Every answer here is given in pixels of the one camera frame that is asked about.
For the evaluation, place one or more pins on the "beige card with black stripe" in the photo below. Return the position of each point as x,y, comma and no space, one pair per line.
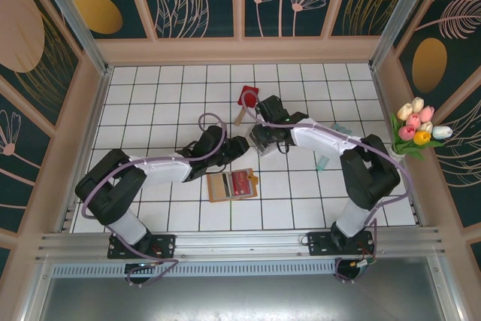
224,184

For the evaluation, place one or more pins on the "red card with yellow logo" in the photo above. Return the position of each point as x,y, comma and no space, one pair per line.
241,182

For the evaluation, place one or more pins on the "white vase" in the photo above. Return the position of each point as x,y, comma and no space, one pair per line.
396,153

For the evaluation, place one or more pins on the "tan leather card holder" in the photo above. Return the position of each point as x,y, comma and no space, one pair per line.
215,189

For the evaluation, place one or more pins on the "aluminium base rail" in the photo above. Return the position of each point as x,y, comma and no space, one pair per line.
240,242

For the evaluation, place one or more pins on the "aluminium corner post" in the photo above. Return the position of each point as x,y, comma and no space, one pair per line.
400,16
77,16

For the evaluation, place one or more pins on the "light blue toy rake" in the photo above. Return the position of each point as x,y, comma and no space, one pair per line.
322,163

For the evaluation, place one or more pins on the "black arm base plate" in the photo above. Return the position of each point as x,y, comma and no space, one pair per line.
165,244
319,242

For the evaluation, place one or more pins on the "aluminium side rail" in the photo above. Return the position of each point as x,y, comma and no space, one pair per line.
380,91
98,110

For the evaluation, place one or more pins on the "artificial tulip bouquet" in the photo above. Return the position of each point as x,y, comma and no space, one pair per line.
415,125

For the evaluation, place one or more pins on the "clear plastic card box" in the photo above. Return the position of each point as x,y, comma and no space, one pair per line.
266,150

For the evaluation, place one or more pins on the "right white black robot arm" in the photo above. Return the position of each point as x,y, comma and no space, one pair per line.
323,142

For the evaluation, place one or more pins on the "grey metal sheet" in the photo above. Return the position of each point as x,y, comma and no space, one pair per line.
240,298

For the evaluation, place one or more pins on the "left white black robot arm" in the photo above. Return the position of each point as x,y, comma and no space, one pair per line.
161,170

